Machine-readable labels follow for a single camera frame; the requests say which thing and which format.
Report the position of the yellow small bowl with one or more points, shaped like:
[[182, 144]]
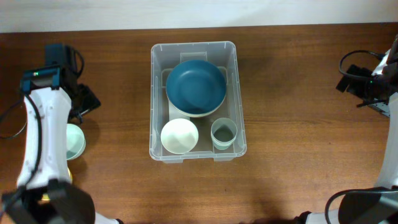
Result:
[[70, 175]]

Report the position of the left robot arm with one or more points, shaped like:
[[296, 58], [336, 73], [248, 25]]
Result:
[[45, 193]]

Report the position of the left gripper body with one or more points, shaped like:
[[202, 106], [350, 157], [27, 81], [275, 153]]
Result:
[[86, 102]]

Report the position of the cream plastic cup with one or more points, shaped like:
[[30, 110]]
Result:
[[217, 140]]

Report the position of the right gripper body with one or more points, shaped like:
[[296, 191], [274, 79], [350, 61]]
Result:
[[366, 88]]

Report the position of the beige bowl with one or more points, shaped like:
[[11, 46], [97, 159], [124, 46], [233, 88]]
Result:
[[196, 115]]

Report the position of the grey plastic cup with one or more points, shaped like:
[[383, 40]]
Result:
[[224, 129]]

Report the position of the mint green small bowl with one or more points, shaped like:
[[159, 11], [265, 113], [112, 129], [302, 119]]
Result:
[[76, 142]]

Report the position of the white small bowl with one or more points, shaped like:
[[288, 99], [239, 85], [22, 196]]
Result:
[[179, 136]]

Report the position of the dark blue bowl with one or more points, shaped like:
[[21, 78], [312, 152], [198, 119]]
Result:
[[196, 87]]

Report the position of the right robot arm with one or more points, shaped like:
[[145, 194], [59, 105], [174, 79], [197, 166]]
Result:
[[379, 203]]

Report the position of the mint green plastic cup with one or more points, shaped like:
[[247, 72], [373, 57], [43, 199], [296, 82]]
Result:
[[223, 147]]

